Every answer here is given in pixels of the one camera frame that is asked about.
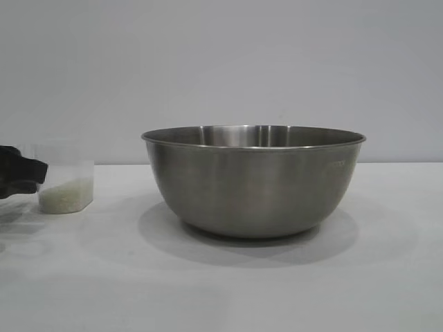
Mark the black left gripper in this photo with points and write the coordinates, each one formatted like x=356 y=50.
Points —
x=7 y=173

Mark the white rice grains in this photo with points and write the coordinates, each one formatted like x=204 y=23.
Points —
x=65 y=198

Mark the translucent plastic measuring cup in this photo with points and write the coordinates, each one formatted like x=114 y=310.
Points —
x=74 y=173

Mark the stainless steel mixing bowl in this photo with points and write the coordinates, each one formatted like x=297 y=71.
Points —
x=252 y=190

